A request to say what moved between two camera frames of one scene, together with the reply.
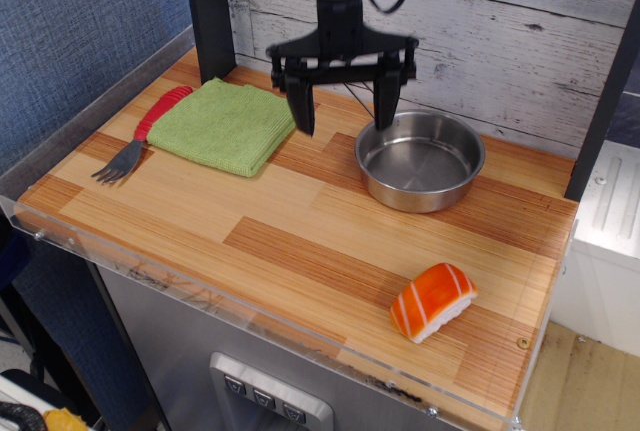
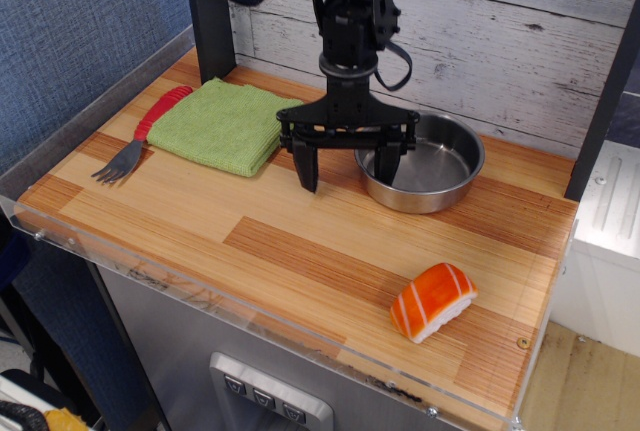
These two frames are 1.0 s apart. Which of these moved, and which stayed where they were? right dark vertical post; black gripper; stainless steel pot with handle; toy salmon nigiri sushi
Moved: black gripper
Stayed: toy salmon nigiri sushi; right dark vertical post; stainless steel pot with handle
